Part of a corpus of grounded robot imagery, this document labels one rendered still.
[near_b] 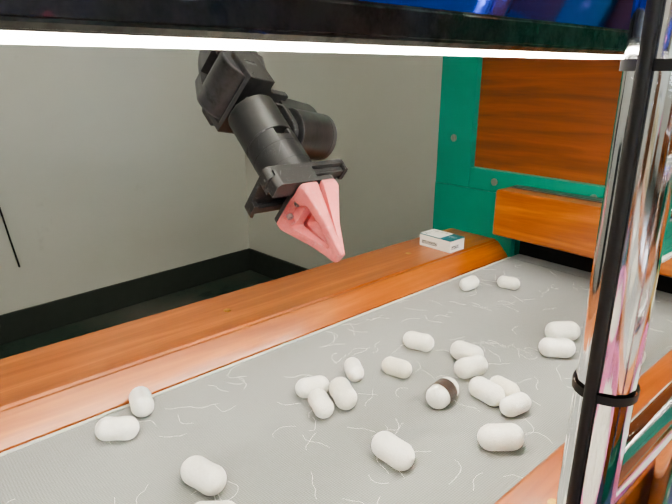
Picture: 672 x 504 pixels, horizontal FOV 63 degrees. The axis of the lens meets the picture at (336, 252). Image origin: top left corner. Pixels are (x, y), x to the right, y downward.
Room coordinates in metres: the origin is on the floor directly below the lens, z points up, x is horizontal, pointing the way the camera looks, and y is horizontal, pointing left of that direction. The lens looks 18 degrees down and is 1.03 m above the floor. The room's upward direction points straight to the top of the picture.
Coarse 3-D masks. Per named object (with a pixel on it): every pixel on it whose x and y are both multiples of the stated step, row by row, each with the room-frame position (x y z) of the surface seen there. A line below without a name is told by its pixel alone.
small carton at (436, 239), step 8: (424, 232) 0.84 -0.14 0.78; (432, 232) 0.84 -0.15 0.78; (440, 232) 0.84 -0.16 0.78; (424, 240) 0.83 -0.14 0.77; (432, 240) 0.82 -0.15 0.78; (440, 240) 0.81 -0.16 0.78; (448, 240) 0.80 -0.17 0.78; (456, 240) 0.80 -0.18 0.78; (440, 248) 0.80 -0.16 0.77; (448, 248) 0.79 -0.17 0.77; (456, 248) 0.80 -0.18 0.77
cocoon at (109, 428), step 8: (120, 416) 0.39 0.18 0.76; (128, 416) 0.39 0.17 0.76; (96, 424) 0.38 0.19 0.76; (104, 424) 0.38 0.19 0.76; (112, 424) 0.38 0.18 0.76; (120, 424) 0.38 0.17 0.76; (128, 424) 0.38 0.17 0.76; (136, 424) 0.38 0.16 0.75; (96, 432) 0.38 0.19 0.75; (104, 432) 0.37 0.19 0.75; (112, 432) 0.38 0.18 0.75; (120, 432) 0.38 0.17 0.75; (128, 432) 0.38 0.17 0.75; (136, 432) 0.38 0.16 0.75; (104, 440) 0.38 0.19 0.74; (112, 440) 0.38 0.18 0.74
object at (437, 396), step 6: (450, 378) 0.44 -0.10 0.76; (438, 384) 0.43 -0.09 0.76; (456, 384) 0.44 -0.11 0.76; (432, 390) 0.43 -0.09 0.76; (438, 390) 0.42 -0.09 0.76; (444, 390) 0.42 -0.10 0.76; (426, 396) 0.43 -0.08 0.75; (432, 396) 0.42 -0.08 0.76; (438, 396) 0.42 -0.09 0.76; (444, 396) 0.42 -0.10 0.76; (432, 402) 0.42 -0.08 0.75; (438, 402) 0.42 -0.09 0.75; (444, 402) 0.42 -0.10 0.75; (438, 408) 0.42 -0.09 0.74
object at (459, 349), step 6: (456, 342) 0.52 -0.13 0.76; (462, 342) 0.51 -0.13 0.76; (450, 348) 0.52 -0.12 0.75; (456, 348) 0.51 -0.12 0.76; (462, 348) 0.51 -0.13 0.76; (468, 348) 0.50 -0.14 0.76; (474, 348) 0.50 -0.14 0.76; (480, 348) 0.51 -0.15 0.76; (456, 354) 0.51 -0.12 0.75; (462, 354) 0.50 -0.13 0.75; (468, 354) 0.50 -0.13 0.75; (474, 354) 0.50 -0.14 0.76; (480, 354) 0.50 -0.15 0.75
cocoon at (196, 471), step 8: (192, 456) 0.34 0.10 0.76; (200, 456) 0.34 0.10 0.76; (184, 464) 0.33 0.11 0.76; (192, 464) 0.33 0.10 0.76; (200, 464) 0.33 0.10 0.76; (208, 464) 0.33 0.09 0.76; (216, 464) 0.33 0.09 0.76; (184, 472) 0.33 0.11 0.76; (192, 472) 0.32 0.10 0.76; (200, 472) 0.32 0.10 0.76; (208, 472) 0.32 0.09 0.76; (216, 472) 0.32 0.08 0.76; (224, 472) 0.33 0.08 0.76; (184, 480) 0.32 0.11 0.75; (192, 480) 0.32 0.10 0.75; (200, 480) 0.32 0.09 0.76; (208, 480) 0.32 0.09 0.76; (216, 480) 0.32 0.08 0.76; (224, 480) 0.32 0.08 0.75; (200, 488) 0.31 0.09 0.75; (208, 488) 0.31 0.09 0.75; (216, 488) 0.31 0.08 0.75
